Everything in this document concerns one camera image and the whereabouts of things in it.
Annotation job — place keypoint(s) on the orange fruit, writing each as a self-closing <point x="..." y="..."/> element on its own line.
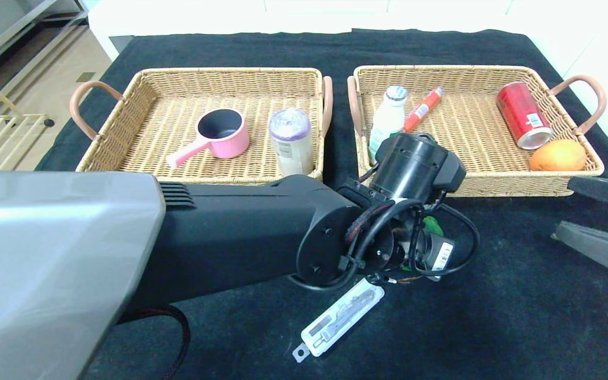
<point x="557" y="155"/>

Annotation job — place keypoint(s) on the small white milk bottle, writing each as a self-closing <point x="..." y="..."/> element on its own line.
<point x="388" y="121"/>

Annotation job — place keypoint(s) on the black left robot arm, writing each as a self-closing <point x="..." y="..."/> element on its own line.
<point x="230" y="237"/>

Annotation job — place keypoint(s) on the red soda can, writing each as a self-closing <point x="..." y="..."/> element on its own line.
<point x="520" y="113"/>

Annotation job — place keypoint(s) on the grey metal shelf unit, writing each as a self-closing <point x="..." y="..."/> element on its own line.
<point x="19" y="26"/>

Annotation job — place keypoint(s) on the light wooden rack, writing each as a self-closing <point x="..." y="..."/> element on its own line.
<point x="13" y="122"/>

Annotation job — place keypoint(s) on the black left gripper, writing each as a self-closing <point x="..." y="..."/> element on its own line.
<point x="443" y="257"/>

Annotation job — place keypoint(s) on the purple trash bag roll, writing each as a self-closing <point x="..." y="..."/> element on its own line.
<point x="292" y="142"/>

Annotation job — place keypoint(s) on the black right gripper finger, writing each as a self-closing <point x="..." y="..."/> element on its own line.
<point x="599" y="248"/>
<point x="605" y="192"/>

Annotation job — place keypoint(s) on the green lime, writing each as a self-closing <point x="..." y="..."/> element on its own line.
<point x="433" y="224"/>

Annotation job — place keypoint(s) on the orange sausage stick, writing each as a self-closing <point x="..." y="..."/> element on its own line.
<point x="423" y="111"/>

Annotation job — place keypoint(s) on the clear plastic blister pack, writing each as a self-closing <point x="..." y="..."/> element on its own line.
<point x="335" y="319"/>

